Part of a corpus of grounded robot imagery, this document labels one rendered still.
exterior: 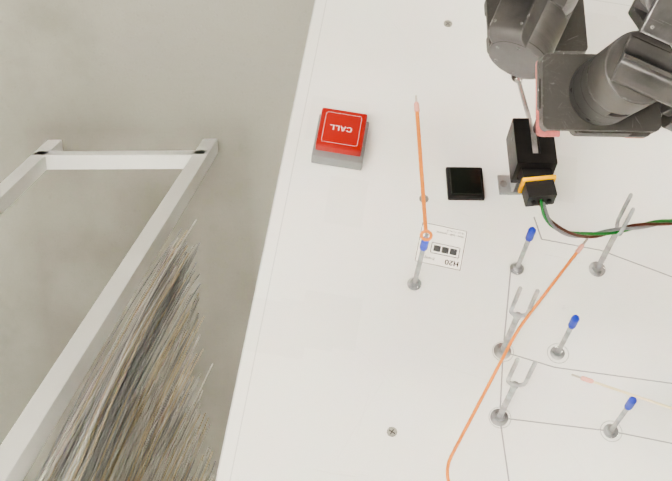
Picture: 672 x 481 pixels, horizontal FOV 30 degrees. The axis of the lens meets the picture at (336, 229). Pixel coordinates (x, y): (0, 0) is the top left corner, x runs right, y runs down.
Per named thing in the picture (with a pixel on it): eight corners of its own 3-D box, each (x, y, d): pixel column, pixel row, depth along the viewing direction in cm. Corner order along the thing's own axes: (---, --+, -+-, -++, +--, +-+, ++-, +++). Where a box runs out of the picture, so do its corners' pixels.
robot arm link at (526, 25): (579, -99, 112) (495, -102, 117) (531, 1, 108) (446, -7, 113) (613, -11, 121) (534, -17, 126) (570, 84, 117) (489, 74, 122)
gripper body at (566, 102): (654, 134, 108) (685, 121, 100) (537, 132, 107) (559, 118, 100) (653, 60, 108) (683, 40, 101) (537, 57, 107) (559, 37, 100)
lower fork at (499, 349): (491, 357, 127) (517, 295, 115) (493, 341, 128) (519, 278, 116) (511, 360, 127) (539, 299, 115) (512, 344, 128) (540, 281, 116)
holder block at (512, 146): (544, 139, 135) (552, 118, 131) (549, 183, 132) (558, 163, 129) (505, 138, 134) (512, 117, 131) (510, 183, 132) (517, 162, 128)
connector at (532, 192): (543, 166, 132) (547, 156, 130) (553, 206, 130) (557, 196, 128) (515, 168, 132) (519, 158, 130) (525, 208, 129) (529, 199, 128)
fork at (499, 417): (488, 424, 124) (514, 367, 111) (490, 407, 125) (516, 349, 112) (508, 427, 124) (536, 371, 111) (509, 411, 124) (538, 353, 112)
